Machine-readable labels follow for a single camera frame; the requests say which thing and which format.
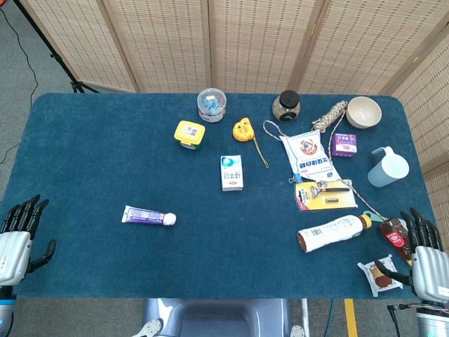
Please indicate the yellow razor blister pack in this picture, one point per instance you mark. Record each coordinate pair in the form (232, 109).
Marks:
(315, 201)

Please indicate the clear jar of binder clips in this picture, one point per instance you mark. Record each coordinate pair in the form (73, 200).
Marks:
(211, 105)

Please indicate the blue table carpet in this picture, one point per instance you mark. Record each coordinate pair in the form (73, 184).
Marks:
(175, 259)

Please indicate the white blue milk carton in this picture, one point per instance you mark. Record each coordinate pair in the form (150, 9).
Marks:
(231, 173)

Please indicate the white sugar bag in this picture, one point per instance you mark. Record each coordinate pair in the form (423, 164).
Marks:
(308, 154)

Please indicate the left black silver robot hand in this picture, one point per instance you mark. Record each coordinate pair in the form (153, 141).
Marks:
(14, 252)

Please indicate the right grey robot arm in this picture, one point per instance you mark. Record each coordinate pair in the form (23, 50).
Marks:
(433, 321)

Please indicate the pale blue measuring jug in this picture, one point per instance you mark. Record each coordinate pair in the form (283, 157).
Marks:
(387, 170)

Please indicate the bamboo folding screen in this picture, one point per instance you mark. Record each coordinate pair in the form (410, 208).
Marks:
(263, 42)

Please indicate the beige bowl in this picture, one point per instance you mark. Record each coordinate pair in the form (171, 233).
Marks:
(363, 112)

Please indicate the white bottle with brown base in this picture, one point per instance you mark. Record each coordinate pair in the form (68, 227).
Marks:
(329, 233)

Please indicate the yellow tape measure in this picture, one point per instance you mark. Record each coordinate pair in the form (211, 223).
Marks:
(242, 129)

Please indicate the white snack packet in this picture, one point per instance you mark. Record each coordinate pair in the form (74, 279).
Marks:
(375, 281)

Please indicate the small purple box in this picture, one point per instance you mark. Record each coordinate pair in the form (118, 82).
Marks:
(344, 144)

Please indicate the green box yellow lid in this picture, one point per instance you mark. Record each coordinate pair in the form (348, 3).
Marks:
(189, 133)

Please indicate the black tripod stand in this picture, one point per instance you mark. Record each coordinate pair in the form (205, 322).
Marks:
(56, 58)

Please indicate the dark red sauce bottle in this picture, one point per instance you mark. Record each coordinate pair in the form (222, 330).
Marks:
(396, 238)

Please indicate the glass jar black lid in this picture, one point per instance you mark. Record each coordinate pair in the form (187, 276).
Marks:
(287, 105)

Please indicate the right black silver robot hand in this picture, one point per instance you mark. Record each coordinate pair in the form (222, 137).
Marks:
(429, 270)

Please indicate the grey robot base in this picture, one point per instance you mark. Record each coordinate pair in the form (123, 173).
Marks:
(217, 317)

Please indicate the blue binder clip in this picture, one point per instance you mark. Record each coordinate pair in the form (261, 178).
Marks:
(297, 178)

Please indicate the purple white toothpaste tube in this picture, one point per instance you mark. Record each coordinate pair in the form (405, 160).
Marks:
(144, 215)

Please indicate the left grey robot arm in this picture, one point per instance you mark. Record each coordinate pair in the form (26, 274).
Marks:
(5, 310)

